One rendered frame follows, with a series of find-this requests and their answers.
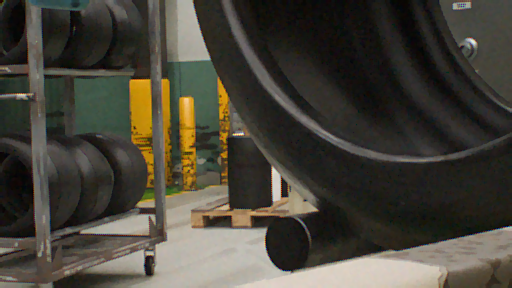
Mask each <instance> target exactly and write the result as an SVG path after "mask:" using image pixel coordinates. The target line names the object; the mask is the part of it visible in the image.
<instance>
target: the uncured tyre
mask: <svg viewBox="0 0 512 288"><path fill-rule="evenodd" d="M192 1H193V4H194V8H195V14H196V17H197V20H198V26H199V28H200V30H201V33H202V38H203V40H204V43H205V47H206V49H207V51H208V53H209V57H210V59H211V61H212V63H213V66H214V69H215V70H216V73H217V75H218V77H219V79H220V82H221V84H222V85H223V87H224V90H225V91H226V93H227V96H228V98H229V99H230V101H231V104H232V106H233V107H234V109H235V112H236V113H237V114H238V117H239V119H240V120H241V121H242V124H243V125H244V127H245V129H246V131H248V133H249V135H250V137H251V138H252V139H253V142H255V144H256V146H257V147H258V148H259V149H260V151H261V153H263V154H264V157H266V159H267V160H268V161H269V163H270V164H271V165H272V166H273V168H275V170H276V171H278V174H279V175H281V176H282V178H283V179H285V180H286V182H287V183H288V184H289V186H291V187H292V188H293V189H295V190H296V191H297V193H299V194H300V196H301V197H303V198H304V199H305V200H307V202H308V203H310V204H311V205H312V206H313V207H315V208H316V209H318V211H321V212H322V214H324V215H326V216H327V217H328V218H330V219H331V220H333V221H334V222H337V224H339V225H340V226H343V227H344V228H345V229H347V230H349V231H351V232H352V233H355V234H356V235H358V236H361V237H362V238H364V239H365V240H369V241H371V242H373V243H376V244H378V245H380V246H382V247H386V248H388V249H390V250H392V251H401V250H407V249H410V248H414V247H421V246H425V245H428V244H432V243H439V242H443V241H447V240H450V239H457V238H461V237H465V236H472V235H476V234H479V233H483V232H490V231H494V230H497V229H501V228H508V227H511V226H512V103H510V102H508V101H507V100H506V99H504V98H503V97H501V95H499V94H498V93H497V92H495V91H494V89H493V88H491V87H490V86H489V85H488V84H487V83H486V82H485V81H484V80H483V79H482V77H480V75H479V74H477V71H476V70H474V69H473V66H471V65H470V63H469V62H468V60H467V59H466V57H465V55H463V53H462V51H461V50H460V48H459V46H458V45H457V43H456V41H455V38H454V37H453V36H452V34H451V30H450V29H449V27H448V23H447V22H446V19H445V18H444V13H443V12H442V9H441V4H440V1H439V0H192Z"/></svg>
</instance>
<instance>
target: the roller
mask: <svg viewBox="0 0 512 288"><path fill-rule="evenodd" d="M265 247H266V251H267V255H268V257H269V258H270V260H271V262H272V263H273V265H274V266H275V267H277V268H278V269H280V270H282V271H285V272H290V271H296V270H300V269H307V268H311V267H315V266H318V265H325V264H329V263H333V262H340V261H344V260H347V259H351V258H359V257H362V256H366V255H370V254H377V253H381V252H384V251H392V250H390V249H388V248H386V247H382V246H380V245H378V244H376V243H373V242H371V241H369V240H365V239H364V238H362V237H361V236H358V235H356V234H355V233H352V232H351V231H349V230H347V229H345V228H344V227H343V226H340V225H339V224H337V222H334V221H333V220H331V219H330V218H328V217H327V216H326V215H324V214H322V212H321V211H311V212H305V213H300V214H296V215H286V216H283V217H279V218H277V219H274V220H273V221H272V222H271V223H270V225H269V226H268V227H267V232H266V235H265Z"/></svg>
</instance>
